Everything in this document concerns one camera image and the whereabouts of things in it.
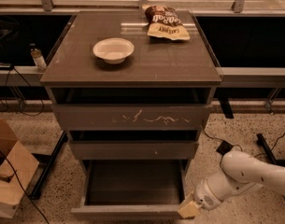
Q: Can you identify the grey middle drawer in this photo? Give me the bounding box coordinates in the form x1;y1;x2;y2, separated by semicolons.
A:
69;130;199;160

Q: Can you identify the small black device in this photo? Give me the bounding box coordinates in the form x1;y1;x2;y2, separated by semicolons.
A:
0;63;14;71

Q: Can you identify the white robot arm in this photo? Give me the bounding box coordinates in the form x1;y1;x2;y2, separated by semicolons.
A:
178;150;285;218

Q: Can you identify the grey drawer cabinet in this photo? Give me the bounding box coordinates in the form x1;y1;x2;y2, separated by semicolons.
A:
39;10;223;176

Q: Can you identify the small clear bottle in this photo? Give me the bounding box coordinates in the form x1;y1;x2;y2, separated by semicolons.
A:
30;44;47;72

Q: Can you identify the black floor cable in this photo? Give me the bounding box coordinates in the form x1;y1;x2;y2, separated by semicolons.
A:
200;124;285;161

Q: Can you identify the black frame leg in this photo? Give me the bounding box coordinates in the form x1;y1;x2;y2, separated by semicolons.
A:
30;132;67;200
256;133;285;203

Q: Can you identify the black power adapter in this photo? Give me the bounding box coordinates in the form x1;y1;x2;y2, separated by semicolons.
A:
217;140;234;155

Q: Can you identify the brown chip bag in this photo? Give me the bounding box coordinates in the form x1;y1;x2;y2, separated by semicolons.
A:
142;5;190;41

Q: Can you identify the grey bottom drawer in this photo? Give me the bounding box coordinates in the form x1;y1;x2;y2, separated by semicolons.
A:
71;160;188;220

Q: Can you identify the grey scratched top drawer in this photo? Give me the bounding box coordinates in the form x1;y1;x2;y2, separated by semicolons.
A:
52;105;211;131

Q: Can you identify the black cable over box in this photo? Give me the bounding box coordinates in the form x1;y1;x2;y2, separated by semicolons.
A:
0;138;50;224

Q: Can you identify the black right frame leg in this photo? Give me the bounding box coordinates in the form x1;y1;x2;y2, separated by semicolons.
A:
256;133;285;203

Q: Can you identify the white paper bowl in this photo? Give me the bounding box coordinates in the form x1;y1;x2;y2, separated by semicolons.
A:
93;38;135;64

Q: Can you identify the black left frame leg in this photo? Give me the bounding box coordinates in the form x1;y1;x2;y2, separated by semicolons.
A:
30;132;67;200

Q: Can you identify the cardboard box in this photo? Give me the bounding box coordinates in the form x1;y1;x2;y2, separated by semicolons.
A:
0;119;39;218

